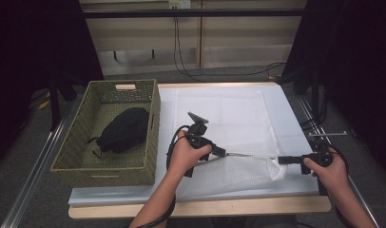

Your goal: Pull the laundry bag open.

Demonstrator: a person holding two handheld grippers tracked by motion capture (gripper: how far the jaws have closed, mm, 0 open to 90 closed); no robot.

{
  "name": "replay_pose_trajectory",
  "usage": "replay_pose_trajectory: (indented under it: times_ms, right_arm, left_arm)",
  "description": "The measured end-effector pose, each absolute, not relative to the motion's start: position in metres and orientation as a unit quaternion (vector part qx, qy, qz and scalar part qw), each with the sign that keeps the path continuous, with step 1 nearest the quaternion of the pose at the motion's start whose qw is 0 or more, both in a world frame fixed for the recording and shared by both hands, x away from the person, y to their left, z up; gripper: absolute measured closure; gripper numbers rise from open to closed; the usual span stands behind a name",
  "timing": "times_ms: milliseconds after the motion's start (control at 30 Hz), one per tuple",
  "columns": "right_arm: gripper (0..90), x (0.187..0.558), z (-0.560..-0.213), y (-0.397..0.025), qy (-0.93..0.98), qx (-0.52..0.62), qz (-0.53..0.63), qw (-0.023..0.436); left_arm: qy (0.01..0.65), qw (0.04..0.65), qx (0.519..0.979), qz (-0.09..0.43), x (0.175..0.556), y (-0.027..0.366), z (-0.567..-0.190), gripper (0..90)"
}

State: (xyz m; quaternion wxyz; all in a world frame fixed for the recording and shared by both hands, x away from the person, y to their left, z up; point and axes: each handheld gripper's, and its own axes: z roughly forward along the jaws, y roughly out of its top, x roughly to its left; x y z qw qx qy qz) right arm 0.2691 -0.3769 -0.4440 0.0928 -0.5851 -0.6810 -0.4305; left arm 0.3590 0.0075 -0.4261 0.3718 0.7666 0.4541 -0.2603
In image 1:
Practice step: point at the black garment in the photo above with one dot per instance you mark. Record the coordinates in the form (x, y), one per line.
(124, 129)

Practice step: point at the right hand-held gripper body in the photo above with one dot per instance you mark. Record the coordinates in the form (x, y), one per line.
(322, 153)

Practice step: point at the person's left hand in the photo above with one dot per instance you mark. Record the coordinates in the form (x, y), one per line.
(183, 156)

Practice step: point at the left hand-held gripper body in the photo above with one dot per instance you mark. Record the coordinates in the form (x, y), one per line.
(197, 133)

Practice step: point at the person's right hand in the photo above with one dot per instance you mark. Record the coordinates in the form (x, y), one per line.
(333, 177)

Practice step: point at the black wall bracket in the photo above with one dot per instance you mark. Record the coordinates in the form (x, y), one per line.
(153, 54)
(115, 56)

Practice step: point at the black metal stand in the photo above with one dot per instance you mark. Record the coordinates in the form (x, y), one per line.
(314, 95)
(54, 107)

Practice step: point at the black curtain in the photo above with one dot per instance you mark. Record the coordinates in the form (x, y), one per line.
(356, 47)
(29, 47)

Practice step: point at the green woven basket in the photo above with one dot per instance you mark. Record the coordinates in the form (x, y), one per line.
(86, 126)

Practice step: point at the white wall socket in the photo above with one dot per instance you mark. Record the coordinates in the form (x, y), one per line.
(179, 3)

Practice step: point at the black horizontal bar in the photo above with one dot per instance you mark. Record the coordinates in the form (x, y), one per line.
(194, 13)

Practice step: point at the white mesh laundry bag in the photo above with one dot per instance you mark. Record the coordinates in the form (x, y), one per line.
(238, 126)

